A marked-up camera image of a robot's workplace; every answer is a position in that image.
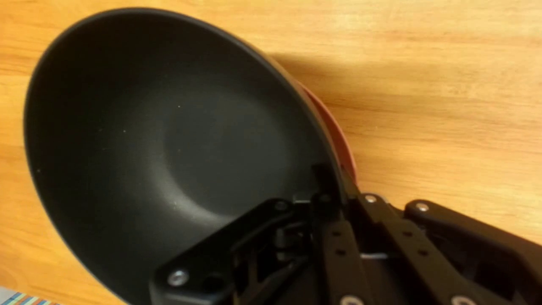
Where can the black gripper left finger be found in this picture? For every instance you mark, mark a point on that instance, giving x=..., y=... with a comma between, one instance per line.
x=280, y=252

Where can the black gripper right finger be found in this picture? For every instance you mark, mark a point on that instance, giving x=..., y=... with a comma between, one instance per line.
x=446, y=257

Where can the black bowl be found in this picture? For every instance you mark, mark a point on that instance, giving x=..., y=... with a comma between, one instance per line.
x=147, y=130

